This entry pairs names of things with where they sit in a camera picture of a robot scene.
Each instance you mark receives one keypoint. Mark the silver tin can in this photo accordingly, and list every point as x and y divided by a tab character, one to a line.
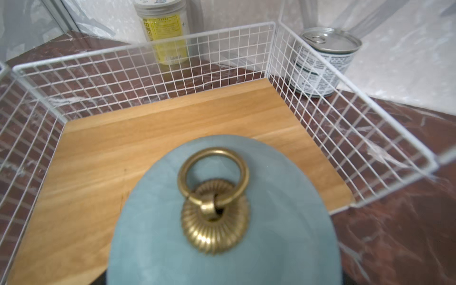
309	73

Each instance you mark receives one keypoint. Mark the yellow label sunflower jar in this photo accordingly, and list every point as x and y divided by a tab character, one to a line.
165	19

